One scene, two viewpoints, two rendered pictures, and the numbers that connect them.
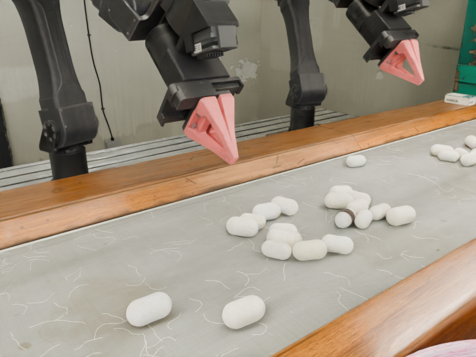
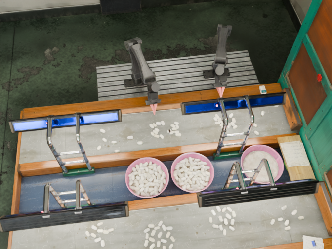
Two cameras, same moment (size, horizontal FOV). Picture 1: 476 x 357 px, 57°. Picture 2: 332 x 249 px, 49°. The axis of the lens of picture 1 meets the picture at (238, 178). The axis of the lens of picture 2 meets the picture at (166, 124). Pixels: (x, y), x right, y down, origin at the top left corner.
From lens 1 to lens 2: 2.06 m
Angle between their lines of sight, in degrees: 43
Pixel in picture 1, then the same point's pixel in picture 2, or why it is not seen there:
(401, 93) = not seen: outside the picture
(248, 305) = (140, 143)
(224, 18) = (154, 97)
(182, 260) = (140, 128)
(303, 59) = not seen: hidden behind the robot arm
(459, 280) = (166, 151)
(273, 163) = (173, 106)
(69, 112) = (137, 74)
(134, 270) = (132, 128)
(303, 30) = not seen: hidden behind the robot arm
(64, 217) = (127, 111)
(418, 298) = (158, 151)
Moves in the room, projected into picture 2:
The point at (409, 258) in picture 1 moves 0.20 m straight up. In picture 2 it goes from (170, 143) to (171, 127)
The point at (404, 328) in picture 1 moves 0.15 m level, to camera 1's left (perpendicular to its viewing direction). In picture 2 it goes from (152, 154) to (132, 144)
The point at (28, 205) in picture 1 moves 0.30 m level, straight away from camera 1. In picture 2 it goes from (122, 106) to (126, 72)
